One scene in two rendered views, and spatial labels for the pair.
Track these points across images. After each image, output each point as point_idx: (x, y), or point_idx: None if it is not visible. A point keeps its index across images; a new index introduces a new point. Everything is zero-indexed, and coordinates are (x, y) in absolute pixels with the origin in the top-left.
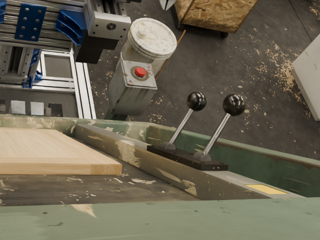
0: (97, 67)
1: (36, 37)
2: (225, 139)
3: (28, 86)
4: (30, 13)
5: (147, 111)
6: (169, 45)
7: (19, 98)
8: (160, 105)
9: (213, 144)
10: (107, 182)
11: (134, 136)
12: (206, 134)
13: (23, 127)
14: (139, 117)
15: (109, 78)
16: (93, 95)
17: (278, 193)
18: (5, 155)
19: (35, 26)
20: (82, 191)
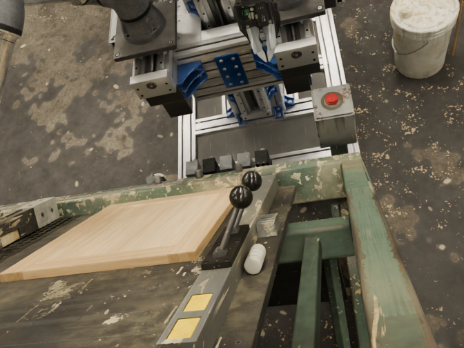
0: (371, 64)
1: (245, 81)
2: (369, 187)
3: (280, 117)
4: (226, 63)
5: (441, 103)
6: (449, 14)
7: (273, 130)
8: (460, 91)
9: (225, 239)
10: (164, 275)
11: (326, 177)
12: None
13: (213, 189)
14: (429, 114)
15: (386, 74)
16: (366, 101)
17: (194, 309)
18: (124, 248)
19: (237, 72)
20: (126, 290)
